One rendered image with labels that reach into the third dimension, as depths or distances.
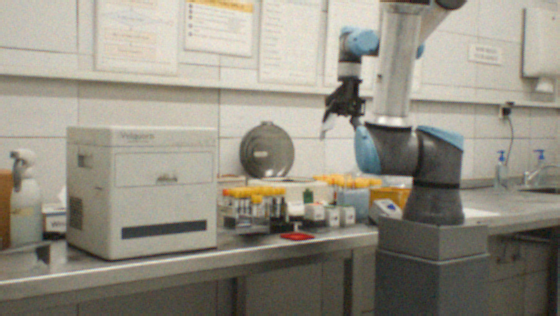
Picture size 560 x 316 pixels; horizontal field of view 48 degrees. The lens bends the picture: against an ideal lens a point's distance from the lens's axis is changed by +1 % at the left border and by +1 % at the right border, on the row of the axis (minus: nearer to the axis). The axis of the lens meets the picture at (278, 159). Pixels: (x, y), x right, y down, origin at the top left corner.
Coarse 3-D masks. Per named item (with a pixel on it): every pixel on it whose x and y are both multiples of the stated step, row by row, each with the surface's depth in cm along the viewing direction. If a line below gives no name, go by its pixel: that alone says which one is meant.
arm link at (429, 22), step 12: (432, 0) 152; (444, 0) 146; (456, 0) 146; (468, 0) 150; (432, 12) 156; (444, 12) 154; (420, 24) 163; (432, 24) 161; (420, 36) 168; (420, 48) 180
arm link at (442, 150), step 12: (420, 132) 151; (432, 132) 149; (444, 132) 148; (456, 132) 150; (420, 144) 148; (432, 144) 149; (444, 144) 149; (456, 144) 149; (420, 156) 148; (432, 156) 148; (444, 156) 149; (456, 156) 150; (420, 168) 149; (432, 168) 149; (444, 168) 149; (456, 168) 150; (420, 180) 151; (432, 180) 150; (444, 180) 149; (456, 180) 151
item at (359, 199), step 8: (344, 192) 197; (352, 192) 198; (360, 192) 200; (368, 192) 202; (344, 200) 197; (352, 200) 198; (360, 200) 200; (368, 200) 202; (360, 208) 200; (368, 208) 202; (360, 216) 200
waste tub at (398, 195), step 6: (390, 186) 218; (372, 192) 209; (378, 192) 207; (384, 192) 205; (390, 192) 203; (396, 192) 201; (402, 192) 201; (408, 192) 203; (372, 198) 209; (378, 198) 207; (384, 198) 205; (390, 198) 203; (396, 198) 201; (402, 198) 201; (396, 204) 202; (402, 204) 202
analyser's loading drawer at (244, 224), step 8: (224, 216) 163; (240, 216) 165; (248, 216) 162; (256, 216) 169; (224, 224) 163; (232, 224) 160; (240, 224) 165; (248, 224) 161; (256, 224) 168; (264, 224) 166; (224, 232) 156; (232, 232) 158; (240, 232) 160; (248, 232) 161; (264, 232) 166
